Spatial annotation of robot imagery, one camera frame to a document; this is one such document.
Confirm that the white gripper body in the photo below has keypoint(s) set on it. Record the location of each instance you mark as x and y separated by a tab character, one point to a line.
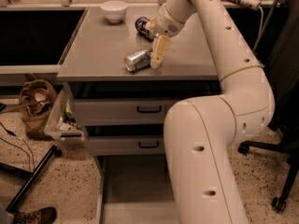
165	23

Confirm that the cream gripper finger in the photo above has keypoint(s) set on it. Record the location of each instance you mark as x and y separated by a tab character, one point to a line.
160	47
151	24

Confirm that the silver redbull can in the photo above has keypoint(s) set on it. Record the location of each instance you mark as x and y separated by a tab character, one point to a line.
138	60

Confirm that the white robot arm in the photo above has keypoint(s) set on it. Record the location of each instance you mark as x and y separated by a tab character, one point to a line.
197	131

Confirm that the grey drawer cabinet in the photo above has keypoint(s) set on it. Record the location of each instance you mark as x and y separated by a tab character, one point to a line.
99	49

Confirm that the top grey drawer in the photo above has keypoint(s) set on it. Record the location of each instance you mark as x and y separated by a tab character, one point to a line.
133	102

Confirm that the grey drawer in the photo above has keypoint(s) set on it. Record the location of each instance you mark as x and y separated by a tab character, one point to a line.
133	102
136	189
133	139

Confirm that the middle grey drawer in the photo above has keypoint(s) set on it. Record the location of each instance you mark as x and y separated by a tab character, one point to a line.
133	139

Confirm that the bottom grey drawer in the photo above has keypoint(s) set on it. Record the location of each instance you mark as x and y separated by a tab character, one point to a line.
136	189

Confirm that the white ceramic bowl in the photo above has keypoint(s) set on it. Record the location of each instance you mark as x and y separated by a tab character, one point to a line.
114	11

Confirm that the black office chair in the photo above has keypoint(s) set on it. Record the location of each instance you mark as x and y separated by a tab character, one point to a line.
286	120

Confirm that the clear plastic bin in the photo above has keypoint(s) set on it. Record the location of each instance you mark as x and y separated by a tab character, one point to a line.
60	127

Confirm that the brown canvas bag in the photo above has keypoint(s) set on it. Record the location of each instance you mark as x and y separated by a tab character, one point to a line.
37	99

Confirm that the black metal stand leg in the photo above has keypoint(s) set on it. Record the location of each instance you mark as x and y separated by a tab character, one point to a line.
28	177

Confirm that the brown boot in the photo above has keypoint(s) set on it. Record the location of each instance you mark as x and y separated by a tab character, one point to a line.
42	216

